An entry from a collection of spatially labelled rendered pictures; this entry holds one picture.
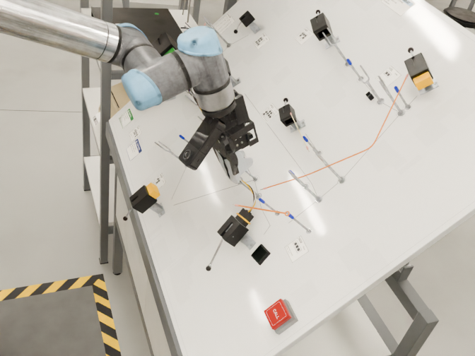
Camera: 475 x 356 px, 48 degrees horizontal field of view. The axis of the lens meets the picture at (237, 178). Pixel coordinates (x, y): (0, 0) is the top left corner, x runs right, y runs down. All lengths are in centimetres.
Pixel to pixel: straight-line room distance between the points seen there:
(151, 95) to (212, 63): 13
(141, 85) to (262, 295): 59
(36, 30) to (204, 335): 79
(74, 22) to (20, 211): 206
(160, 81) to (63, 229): 198
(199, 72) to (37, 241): 197
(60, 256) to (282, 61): 158
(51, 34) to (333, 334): 109
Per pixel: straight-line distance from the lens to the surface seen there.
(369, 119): 136
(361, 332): 164
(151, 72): 98
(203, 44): 98
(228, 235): 129
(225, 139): 109
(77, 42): 103
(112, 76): 206
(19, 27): 99
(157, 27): 225
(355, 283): 118
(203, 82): 101
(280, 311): 120
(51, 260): 274
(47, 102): 384
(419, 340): 154
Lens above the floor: 204
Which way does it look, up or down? 38 degrees down
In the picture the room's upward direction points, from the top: 12 degrees clockwise
